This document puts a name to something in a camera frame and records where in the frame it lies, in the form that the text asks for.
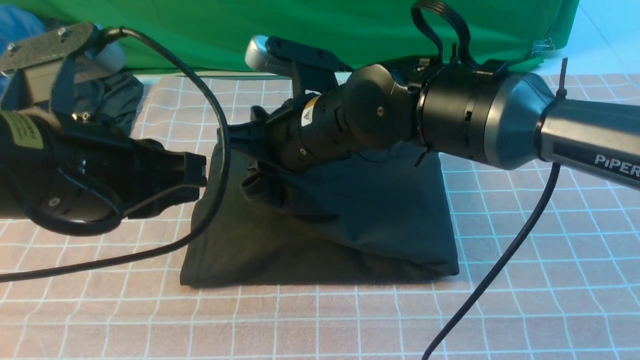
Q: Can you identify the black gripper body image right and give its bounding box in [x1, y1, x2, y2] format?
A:
[227, 95, 351, 173]

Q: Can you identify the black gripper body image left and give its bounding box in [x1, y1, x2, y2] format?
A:
[30, 117, 207, 223]

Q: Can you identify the dark gray long-sleeved shirt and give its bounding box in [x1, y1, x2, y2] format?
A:
[180, 142, 459, 289]

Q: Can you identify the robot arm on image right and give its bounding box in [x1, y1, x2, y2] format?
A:
[220, 63, 640, 189]

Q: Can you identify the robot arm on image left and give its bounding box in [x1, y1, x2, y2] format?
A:
[1, 109, 208, 223]

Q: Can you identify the dark crumpled garment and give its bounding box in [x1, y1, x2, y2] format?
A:
[73, 71, 145, 135]

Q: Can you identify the green backdrop cloth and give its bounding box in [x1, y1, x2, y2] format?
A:
[1, 0, 579, 72]

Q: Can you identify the blue crumpled garment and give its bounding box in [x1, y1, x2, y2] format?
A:
[0, 5, 48, 96]

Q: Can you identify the metal binder clip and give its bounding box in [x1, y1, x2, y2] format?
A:
[530, 38, 556, 57]

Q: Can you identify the black cable image left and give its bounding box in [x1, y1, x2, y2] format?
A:
[0, 26, 232, 285]

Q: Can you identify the black cable image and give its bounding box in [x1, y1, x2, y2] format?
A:
[0, 26, 232, 285]
[410, 0, 562, 360]

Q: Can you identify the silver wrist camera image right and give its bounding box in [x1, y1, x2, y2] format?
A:
[244, 34, 354, 97]

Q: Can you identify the wrist camera mount image left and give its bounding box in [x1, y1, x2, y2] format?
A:
[1, 22, 127, 115]

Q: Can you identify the black cable image right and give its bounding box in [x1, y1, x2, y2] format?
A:
[410, 0, 562, 360]

